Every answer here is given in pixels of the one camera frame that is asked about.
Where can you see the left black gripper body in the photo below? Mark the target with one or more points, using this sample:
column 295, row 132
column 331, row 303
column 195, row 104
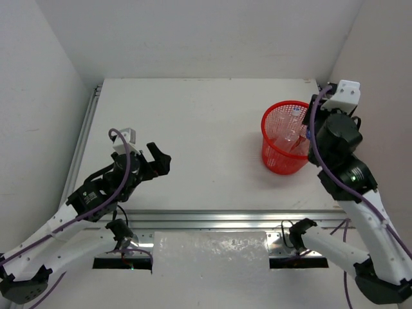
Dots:
column 148, row 167

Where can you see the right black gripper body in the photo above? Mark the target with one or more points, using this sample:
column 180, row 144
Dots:
column 320, row 112

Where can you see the red cap red label bottle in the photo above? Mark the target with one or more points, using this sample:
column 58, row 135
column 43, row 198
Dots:
column 300, row 148

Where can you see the clear bottle blue-white cap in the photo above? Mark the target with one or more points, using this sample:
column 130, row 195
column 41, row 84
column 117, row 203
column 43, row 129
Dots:
column 293, row 128

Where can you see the clear bottle white cap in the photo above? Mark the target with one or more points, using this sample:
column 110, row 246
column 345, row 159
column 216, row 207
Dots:
column 282, row 120

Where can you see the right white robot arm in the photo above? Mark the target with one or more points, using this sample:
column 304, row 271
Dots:
column 383, row 272

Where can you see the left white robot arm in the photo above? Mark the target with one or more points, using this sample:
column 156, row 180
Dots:
column 26, row 270

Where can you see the red plastic mesh basket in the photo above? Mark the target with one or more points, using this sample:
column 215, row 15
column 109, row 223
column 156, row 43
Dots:
column 277, row 158

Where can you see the white foam board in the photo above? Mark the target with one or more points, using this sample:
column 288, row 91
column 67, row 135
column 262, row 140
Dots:
column 201, row 255

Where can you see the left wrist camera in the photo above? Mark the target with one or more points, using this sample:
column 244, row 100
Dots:
column 128, row 137

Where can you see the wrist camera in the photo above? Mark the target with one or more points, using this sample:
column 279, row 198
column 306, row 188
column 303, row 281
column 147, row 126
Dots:
column 128, row 137
column 346, row 97

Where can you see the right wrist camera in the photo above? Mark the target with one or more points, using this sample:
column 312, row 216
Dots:
column 346, row 97

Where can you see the aluminium table edge rail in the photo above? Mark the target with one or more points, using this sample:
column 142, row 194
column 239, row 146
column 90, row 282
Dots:
column 211, row 128

